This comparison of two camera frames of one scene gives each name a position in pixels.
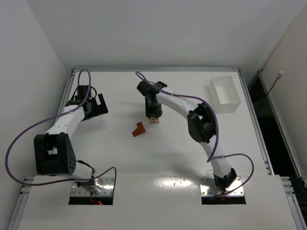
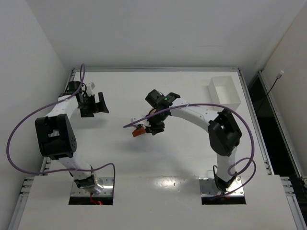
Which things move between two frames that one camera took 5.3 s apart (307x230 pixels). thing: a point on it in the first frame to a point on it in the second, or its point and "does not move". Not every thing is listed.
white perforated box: [224, 94] does not move
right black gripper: [153, 114] to [153, 128]
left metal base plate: [107, 183] does not move
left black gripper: [96, 108] does not move
